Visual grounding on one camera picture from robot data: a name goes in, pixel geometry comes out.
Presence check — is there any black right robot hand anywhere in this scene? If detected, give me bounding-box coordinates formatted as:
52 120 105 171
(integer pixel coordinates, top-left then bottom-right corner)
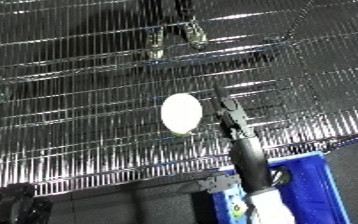
209 82 279 195

